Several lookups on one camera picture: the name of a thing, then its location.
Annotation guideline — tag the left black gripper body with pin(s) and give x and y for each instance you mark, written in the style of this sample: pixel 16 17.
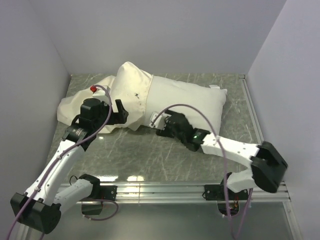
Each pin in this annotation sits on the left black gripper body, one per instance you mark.
pixel 99 122

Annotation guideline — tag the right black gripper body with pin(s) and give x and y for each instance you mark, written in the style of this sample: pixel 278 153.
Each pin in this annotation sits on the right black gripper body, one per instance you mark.
pixel 168 131

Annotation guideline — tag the cream pillowcase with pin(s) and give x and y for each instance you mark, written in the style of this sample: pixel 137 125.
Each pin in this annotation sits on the cream pillowcase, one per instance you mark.
pixel 131 85

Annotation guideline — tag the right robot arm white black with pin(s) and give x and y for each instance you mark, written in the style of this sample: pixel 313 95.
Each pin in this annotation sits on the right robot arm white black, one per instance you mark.
pixel 265 167

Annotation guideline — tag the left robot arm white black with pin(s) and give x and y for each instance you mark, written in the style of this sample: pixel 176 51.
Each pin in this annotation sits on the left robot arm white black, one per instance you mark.
pixel 41 206

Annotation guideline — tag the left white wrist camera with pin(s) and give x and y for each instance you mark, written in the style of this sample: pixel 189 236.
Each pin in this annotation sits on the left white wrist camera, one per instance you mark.
pixel 100 94

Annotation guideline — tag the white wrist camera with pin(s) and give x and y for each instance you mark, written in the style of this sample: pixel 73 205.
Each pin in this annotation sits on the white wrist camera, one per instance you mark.
pixel 100 94
pixel 157 121

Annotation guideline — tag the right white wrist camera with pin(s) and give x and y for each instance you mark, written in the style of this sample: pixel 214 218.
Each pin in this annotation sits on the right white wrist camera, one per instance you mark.
pixel 157 121

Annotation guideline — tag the aluminium front rail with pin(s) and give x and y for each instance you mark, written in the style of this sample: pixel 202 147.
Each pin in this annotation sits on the aluminium front rail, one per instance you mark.
pixel 183 192

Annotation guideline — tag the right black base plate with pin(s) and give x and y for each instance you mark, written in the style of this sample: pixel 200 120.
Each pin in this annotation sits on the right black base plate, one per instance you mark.
pixel 215 192

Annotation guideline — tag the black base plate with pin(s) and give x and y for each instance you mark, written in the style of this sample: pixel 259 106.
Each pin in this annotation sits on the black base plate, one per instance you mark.
pixel 215 192
pixel 104 192

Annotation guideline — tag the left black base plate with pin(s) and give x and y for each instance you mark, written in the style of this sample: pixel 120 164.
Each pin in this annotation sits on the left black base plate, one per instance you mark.
pixel 104 192

